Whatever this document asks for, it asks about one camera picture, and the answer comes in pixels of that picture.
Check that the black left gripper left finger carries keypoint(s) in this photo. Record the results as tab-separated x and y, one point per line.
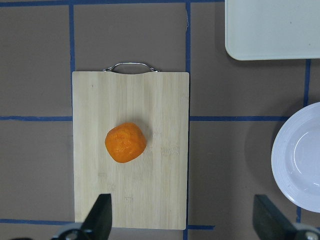
96	226

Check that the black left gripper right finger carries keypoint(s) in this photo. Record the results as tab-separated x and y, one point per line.
270	223

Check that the orange fruit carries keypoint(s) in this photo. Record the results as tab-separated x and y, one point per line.
125	142

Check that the cream bear tray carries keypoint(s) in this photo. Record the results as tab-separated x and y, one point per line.
272	29

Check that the white round plate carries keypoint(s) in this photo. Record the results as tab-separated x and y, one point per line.
295	158

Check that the bamboo cutting board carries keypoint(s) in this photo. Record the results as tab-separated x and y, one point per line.
149	192

